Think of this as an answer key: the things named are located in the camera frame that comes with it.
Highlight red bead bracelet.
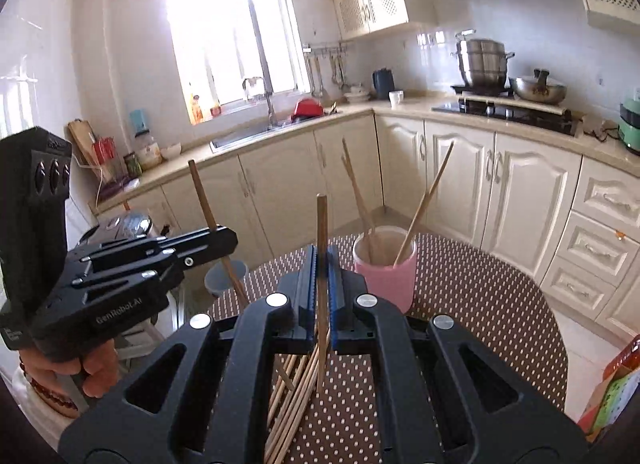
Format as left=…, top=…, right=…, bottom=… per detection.
left=20, top=363, right=81, bottom=418

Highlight steel kitchen sink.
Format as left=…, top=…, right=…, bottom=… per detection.
left=210, top=117, right=341, bottom=154

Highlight pile of wooden chopsticks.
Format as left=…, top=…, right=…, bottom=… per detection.
left=262, top=324, right=332, bottom=464

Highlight purple pouch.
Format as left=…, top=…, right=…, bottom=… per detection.
left=102, top=177, right=130, bottom=200

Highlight metal sink faucet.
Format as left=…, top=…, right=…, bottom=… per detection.
left=242, top=77, right=278, bottom=130

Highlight hanging kitchen utensils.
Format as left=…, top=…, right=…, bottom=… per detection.
left=330, top=54, right=347, bottom=90

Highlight grey rice cooker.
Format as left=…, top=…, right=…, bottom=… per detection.
left=95, top=211, right=153, bottom=245

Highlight black gas stove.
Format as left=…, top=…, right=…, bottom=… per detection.
left=431, top=97, right=586, bottom=137

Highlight person's left hand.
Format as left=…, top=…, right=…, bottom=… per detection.
left=24, top=338, right=121, bottom=400

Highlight hanging metal ladle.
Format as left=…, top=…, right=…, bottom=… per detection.
left=307, top=57, right=326, bottom=98

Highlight pink cup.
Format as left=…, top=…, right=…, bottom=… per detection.
left=352, top=225, right=418, bottom=315

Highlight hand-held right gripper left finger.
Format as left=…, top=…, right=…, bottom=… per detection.
left=59, top=244, right=321, bottom=464

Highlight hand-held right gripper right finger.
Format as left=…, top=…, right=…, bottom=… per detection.
left=327, top=245, right=588, bottom=464

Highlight metal utensil rail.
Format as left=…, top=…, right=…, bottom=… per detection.
left=302, top=42, right=348, bottom=58

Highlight colourful paper box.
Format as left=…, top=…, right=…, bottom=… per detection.
left=577, top=334, right=640, bottom=445

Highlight dark electric kettle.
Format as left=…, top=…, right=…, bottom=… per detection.
left=372, top=68, right=396, bottom=100

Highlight wooden chopstick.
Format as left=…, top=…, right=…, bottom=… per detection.
left=341, top=158, right=377, bottom=263
left=341, top=138, right=374, bottom=247
left=316, top=194, right=332, bottom=394
left=392, top=141, right=455, bottom=266
left=187, top=159, right=251, bottom=307

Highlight kitchen window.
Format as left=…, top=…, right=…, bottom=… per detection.
left=165, top=0, right=313, bottom=125

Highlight wooden cutting board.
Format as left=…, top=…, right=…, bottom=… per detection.
left=67, top=119, right=108, bottom=185

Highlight red pot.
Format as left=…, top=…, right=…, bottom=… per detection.
left=291, top=98, right=325, bottom=123

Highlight steel wok with lid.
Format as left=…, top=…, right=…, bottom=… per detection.
left=509, top=69, right=568, bottom=104

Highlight grey plastic bucket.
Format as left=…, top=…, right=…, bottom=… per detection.
left=204, top=260, right=249, bottom=298

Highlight steel steamer pot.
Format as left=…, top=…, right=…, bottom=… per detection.
left=450, top=30, right=516, bottom=90

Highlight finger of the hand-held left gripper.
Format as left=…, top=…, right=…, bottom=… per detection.
left=70, top=225, right=239, bottom=270
left=60, top=257, right=187, bottom=296

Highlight red packet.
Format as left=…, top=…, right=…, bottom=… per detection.
left=92, top=137, right=118, bottom=180

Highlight large jar with white label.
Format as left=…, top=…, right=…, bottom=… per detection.
left=134, top=130, right=163, bottom=171

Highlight cream lower kitchen cabinets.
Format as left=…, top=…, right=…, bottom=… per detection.
left=95, top=112, right=640, bottom=345

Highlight green electric cooker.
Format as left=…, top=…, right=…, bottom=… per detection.
left=617, top=87, right=640, bottom=155

